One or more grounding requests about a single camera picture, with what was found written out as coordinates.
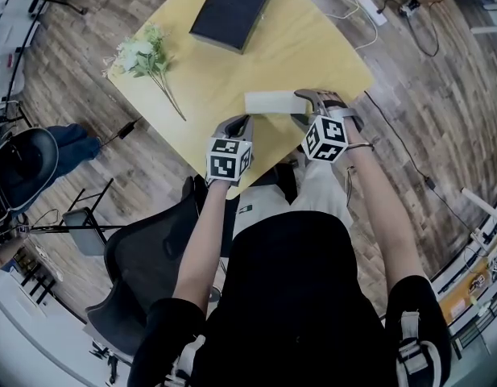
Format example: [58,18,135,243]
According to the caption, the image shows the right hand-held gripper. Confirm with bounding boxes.
[291,89,365,164]

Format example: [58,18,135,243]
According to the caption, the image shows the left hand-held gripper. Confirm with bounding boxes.
[205,114,256,188]

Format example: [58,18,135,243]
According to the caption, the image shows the small white box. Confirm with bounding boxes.
[244,89,312,117]

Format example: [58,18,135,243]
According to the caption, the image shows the person's left forearm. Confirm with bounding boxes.
[171,181,229,310]

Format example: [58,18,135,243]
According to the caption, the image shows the person's right forearm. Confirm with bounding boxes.
[344,127,429,298]

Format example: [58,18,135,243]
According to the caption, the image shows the person's white trousers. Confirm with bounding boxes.
[231,161,354,241]

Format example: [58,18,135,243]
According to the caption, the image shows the white power strip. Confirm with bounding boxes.
[357,0,388,27]

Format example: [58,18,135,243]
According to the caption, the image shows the white artificial flower bouquet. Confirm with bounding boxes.
[102,22,188,123]

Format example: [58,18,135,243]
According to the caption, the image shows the black rectangular box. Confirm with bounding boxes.
[188,0,280,55]

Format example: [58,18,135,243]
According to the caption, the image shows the black mesh office chair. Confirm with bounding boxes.
[85,175,237,358]

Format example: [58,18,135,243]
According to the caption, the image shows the person's black shirt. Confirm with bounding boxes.
[129,210,453,387]

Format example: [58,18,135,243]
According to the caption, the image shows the grey folding chair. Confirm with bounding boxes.
[28,177,124,257]

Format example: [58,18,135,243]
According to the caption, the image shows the white desk leg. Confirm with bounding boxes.
[461,186,497,225]

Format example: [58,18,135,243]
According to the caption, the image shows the cluttered wooden workbench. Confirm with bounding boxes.
[437,252,497,330]

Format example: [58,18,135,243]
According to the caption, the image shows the white cable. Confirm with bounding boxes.
[312,0,379,52]

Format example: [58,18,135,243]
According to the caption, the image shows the black cable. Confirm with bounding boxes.
[376,0,441,58]

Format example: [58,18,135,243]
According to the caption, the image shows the grey left backpack strap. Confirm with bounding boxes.
[163,334,207,387]

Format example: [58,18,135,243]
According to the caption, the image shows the grey backpack strap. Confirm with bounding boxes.
[395,310,442,387]
[163,334,207,387]

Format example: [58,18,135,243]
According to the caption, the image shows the grey right backpack strap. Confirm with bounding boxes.
[395,310,442,387]

